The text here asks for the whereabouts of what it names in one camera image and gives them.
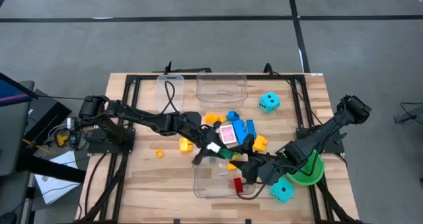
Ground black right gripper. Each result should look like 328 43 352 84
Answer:
237 134 285 185

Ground teal foam die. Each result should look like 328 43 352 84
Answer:
270 177 295 204
258 91 281 114

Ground large blue toy brick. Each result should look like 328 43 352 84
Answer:
232 119 249 145

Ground small clear plastic container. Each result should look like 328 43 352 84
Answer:
155 74 185 115

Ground black computer case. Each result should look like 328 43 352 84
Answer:
22 89 73 145

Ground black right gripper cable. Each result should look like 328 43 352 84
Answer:
236 180 265 200

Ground black computer with green light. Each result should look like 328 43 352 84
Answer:
16 153 87 184

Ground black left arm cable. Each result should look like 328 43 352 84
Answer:
164 81 181 115

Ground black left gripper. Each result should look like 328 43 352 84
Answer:
178 111 234 165

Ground narrow blue toy brick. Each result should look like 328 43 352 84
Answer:
246 119 257 139

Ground black cable with plug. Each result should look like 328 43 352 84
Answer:
393 101 423 126

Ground green plastic bowl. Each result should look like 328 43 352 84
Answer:
284 149 326 187

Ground large clear plastic bin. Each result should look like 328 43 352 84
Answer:
192 153 258 199

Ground white paper sheets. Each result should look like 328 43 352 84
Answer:
34 150 82 205

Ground green long toy brick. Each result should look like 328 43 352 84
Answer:
218 147 235 160

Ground black table frame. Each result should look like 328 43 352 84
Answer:
98 73 333 224

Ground red long toy brick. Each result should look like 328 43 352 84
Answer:
233 176 245 194

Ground medium clear plastic bin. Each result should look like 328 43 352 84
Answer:
196 72 249 110

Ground grey desk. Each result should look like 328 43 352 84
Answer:
0 80 36 178

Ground black camera bracket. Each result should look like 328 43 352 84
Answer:
262 62 276 76

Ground red patterned card deck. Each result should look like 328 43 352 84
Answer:
219 124 238 145

